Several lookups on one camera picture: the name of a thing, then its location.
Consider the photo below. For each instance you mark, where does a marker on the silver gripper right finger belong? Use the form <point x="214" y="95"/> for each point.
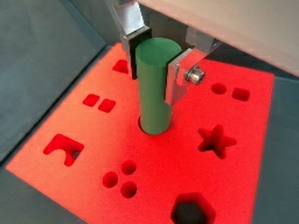
<point x="183" y="69"/>

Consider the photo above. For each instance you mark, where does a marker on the green cylinder peg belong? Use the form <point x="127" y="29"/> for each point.
<point x="153" y="54"/>

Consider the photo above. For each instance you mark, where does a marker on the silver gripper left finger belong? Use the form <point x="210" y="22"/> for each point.
<point x="132" y="29"/>

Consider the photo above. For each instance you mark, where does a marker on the red shape-sorting block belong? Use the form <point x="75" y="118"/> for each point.
<point x="115" y="176"/>

